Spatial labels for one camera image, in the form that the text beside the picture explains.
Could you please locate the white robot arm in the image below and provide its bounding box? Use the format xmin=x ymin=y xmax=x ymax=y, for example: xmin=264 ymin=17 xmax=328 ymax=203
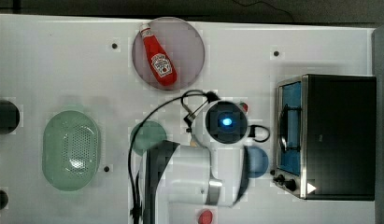
xmin=138 ymin=100 xmax=249 ymax=224

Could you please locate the green plastic strainer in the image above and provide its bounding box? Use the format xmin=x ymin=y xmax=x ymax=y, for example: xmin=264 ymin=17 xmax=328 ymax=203
xmin=42 ymin=110 xmax=100 ymax=191

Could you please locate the green plastic cup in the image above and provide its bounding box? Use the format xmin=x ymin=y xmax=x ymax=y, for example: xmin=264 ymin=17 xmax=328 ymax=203
xmin=130 ymin=120 xmax=167 ymax=156

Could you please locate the red plush strawberry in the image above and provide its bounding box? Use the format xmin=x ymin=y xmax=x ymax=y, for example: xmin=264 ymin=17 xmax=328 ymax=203
xmin=240 ymin=102 xmax=249 ymax=113

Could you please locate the red plush ketchup bottle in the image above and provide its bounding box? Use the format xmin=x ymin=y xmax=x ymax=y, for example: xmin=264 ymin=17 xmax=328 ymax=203
xmin=140 ymin=23 xmax=178 ymax=86

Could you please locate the grey round plate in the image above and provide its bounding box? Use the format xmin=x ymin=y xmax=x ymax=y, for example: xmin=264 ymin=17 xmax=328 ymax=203
xmin=132 ymin=17 xmax=206 ymax=91

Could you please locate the blue plastic cup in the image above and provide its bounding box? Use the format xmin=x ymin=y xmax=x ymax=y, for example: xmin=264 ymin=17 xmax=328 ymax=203
xmin=247 ymin=146 xmax=269 ymax=178

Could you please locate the red plush apple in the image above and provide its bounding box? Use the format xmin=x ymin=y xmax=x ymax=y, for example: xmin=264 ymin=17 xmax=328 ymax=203
xmin=198 ymin=210 xmax=213 ymax=224

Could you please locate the black toaster oven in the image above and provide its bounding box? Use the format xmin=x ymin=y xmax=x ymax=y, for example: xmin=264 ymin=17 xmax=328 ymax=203
xmin=272 ymin=74 xmax=377 ymax=201

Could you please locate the black round pan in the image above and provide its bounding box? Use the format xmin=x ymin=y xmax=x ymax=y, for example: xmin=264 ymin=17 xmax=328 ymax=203
xmin=0 ymin=100 xmax=20 ymax=134

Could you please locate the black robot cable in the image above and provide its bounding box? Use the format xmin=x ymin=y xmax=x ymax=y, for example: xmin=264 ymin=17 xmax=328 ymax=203
xmin=127 ymin=89 xmax=219 ymax=224

